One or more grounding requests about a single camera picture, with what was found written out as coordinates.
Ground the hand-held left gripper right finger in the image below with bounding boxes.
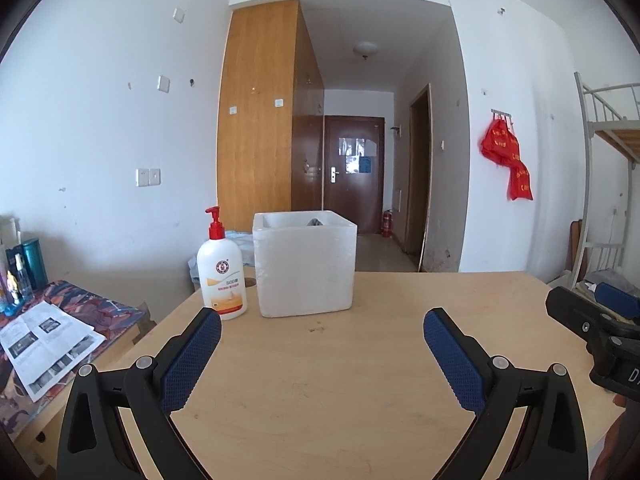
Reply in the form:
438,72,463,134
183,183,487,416
423,307,588,480

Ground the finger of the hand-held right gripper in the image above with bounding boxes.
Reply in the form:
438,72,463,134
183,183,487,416
596,281,640,323
545,285,623,346

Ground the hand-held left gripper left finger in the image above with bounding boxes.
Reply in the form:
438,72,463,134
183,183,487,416
56,306,222,480

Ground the white foam box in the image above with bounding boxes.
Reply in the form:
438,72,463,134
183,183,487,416
252,211,358,318

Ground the person's right hand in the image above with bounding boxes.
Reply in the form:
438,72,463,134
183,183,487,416
597,394,640,480

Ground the grey bedding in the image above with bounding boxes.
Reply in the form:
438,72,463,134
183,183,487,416
582,271,627,294

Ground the brown wooden board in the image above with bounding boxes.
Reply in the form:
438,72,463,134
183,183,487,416
570,219,590,283

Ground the white lotion pump bottle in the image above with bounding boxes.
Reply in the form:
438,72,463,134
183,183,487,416
196,206,249,322

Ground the red printed cloth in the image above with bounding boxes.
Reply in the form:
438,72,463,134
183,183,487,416
481,117,521,166
507,159,533,202

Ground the white metal bunk bed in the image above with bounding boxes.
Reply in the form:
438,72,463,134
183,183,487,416
574,71,640,286

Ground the printed paper leaflet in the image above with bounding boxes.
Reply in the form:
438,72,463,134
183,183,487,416
0,301,107,403

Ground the teal tumbler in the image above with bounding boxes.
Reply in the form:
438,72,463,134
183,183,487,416
21,238,49,291

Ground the clear spray bottle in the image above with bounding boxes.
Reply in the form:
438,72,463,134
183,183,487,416
14,253,33,301

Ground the dark brown entrance door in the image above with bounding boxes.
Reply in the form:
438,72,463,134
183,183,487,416
324,115,386,235

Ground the wooden wardrobe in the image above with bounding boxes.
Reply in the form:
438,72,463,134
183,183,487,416
216,0,326,235

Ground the brown side door frame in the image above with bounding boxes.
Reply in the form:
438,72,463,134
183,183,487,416
406,83,432,256

